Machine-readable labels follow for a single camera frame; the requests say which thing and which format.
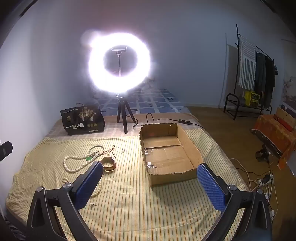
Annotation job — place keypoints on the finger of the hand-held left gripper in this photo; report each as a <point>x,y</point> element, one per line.
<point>5,150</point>

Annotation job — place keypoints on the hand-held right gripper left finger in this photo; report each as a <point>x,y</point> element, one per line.
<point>89,183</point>

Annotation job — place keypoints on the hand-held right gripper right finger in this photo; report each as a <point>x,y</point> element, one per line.
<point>211,187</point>

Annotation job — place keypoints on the cardboard box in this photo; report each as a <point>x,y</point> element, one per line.
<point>166,160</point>

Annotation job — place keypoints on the brown bangle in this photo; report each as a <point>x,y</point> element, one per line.
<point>112,166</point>

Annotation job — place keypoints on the yellow striped sheet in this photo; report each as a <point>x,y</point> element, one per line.
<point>129,204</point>

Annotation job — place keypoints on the small black device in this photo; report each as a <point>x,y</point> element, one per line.
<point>263,154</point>

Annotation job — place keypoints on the black printed bag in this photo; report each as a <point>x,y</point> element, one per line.
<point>81,120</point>

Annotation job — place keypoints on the zebra print cloth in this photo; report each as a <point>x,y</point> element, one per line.
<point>11,229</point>

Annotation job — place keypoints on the black tripod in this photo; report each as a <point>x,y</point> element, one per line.
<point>122,109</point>

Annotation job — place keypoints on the black clothes rack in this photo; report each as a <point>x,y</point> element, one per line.
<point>229,94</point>

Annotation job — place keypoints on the yellow box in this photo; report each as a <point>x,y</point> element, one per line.
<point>251,98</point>

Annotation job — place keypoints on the black hanging garment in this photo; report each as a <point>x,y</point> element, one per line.
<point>270,81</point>

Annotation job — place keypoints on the dark green hanging garment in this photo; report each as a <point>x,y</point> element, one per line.
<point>260,71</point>

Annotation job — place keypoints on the white striped towel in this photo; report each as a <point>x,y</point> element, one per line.
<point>247,60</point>

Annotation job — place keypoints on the wall poster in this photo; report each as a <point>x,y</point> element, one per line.
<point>289,92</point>

